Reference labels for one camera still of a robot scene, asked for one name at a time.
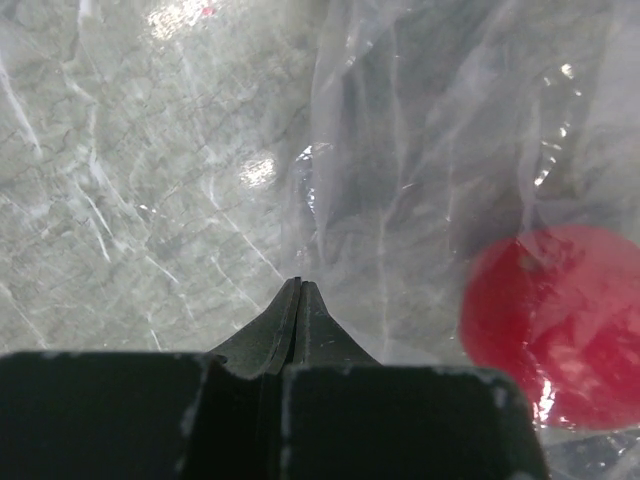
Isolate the red fake apple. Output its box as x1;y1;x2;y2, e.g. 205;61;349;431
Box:
459;224;639;430

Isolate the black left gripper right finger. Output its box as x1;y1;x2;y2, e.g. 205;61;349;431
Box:
292;281;378;365

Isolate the clear zip top bag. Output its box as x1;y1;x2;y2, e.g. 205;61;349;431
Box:
283;1;639;479

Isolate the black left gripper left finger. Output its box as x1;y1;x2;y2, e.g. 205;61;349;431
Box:
210;277;300;376

